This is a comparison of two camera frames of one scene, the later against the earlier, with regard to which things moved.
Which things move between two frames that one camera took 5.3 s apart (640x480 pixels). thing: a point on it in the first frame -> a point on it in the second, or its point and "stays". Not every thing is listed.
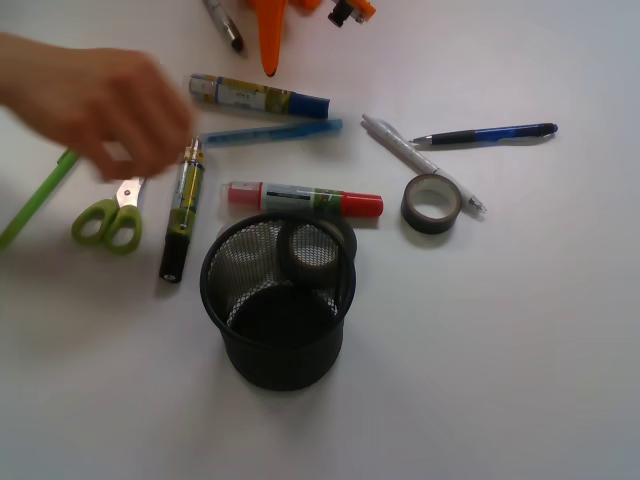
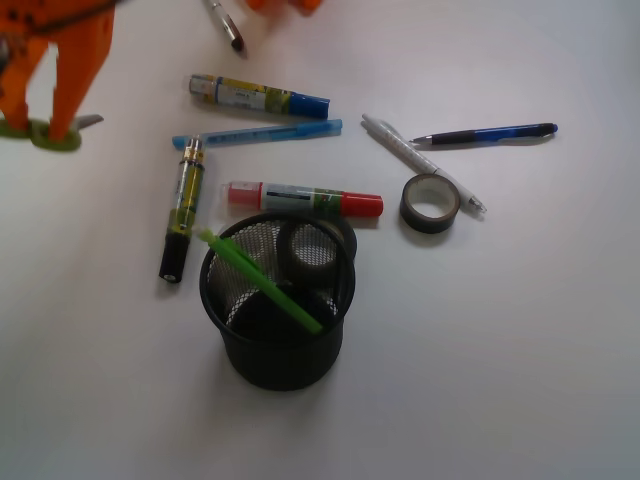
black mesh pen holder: (279, 287) stays
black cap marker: (186, 213) stays
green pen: (64, 162) -> (263, 279)
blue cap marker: (254, 96) stays
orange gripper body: (275, 12) -> (79, 29)
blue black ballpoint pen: (486, 135) stays
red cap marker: (298, 198) stays
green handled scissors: (117, 223) -> (39, 131)
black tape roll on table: (430, 203) stays
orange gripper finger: (270, 26) -> (81, 56)
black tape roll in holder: (313, 250) stays
